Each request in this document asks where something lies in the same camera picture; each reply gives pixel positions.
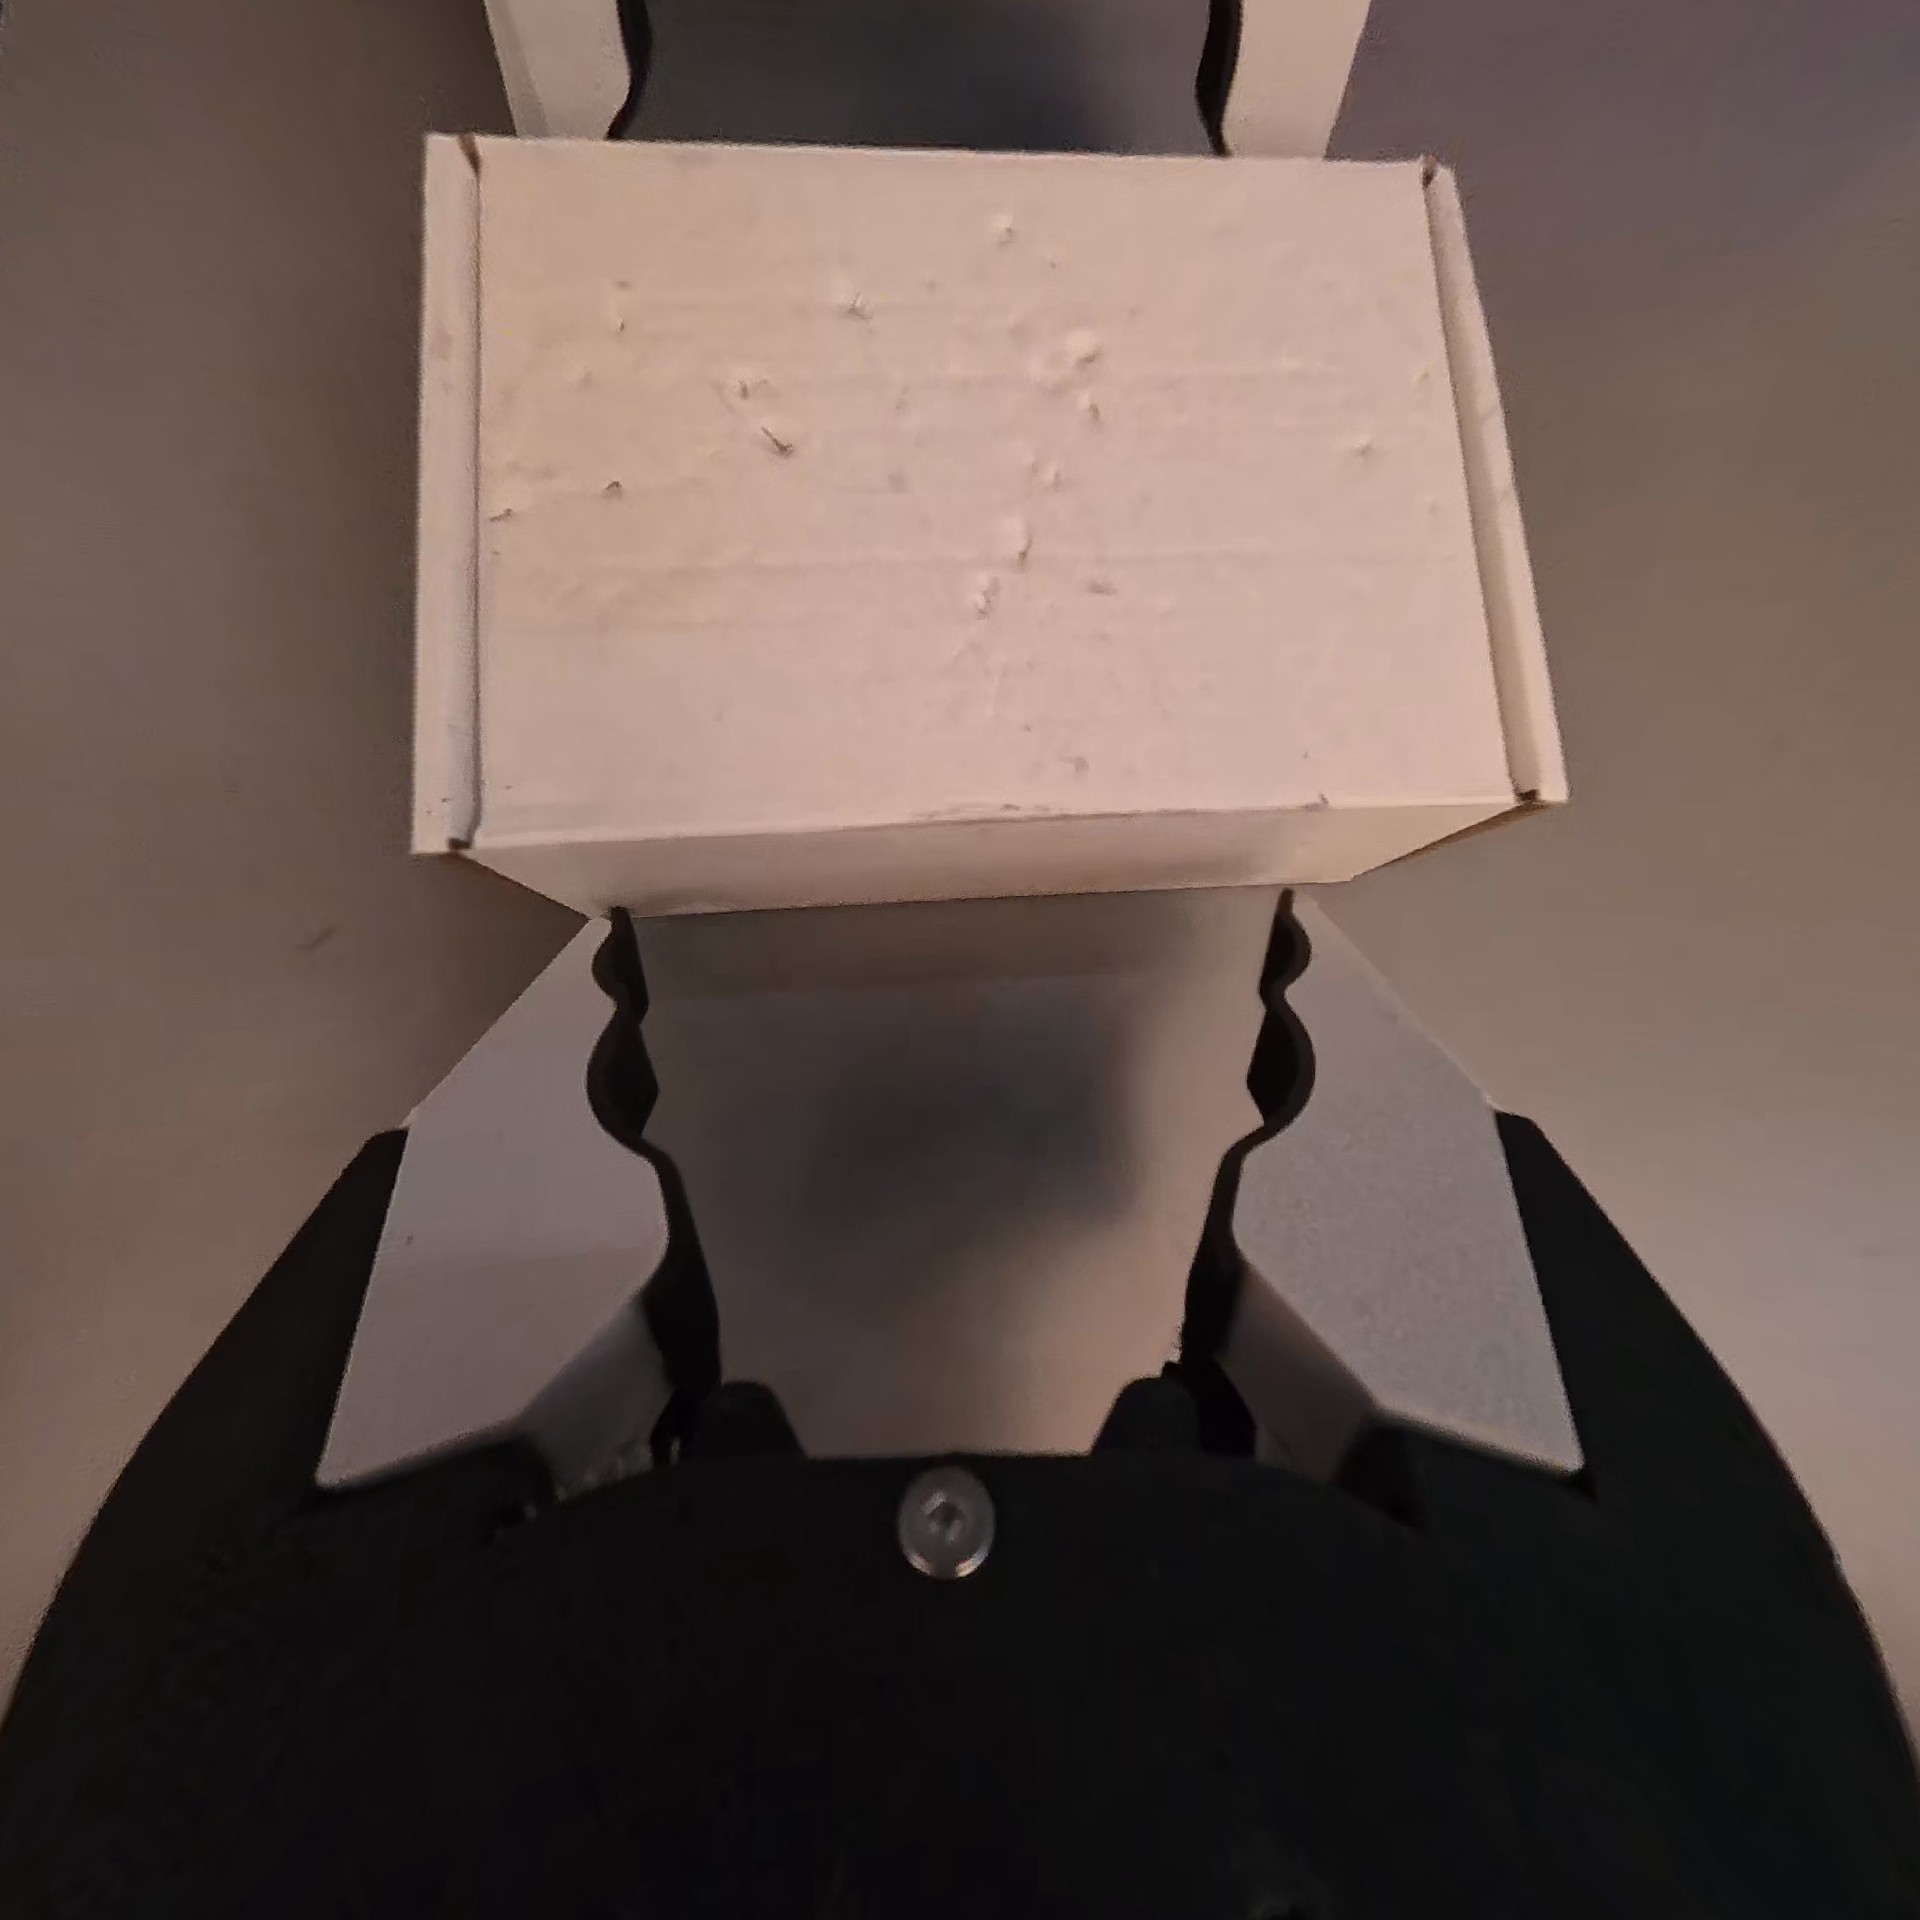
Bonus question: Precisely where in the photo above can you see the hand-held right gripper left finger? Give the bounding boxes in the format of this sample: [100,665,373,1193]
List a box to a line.
[310,908,729,1496]

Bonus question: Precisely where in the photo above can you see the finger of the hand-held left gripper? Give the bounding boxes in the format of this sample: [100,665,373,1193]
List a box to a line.
[1192,0,1361,161]
[486,0,649,140]

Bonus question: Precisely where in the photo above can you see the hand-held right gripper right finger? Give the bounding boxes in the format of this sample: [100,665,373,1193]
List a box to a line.
[1169,888,1588,1488]

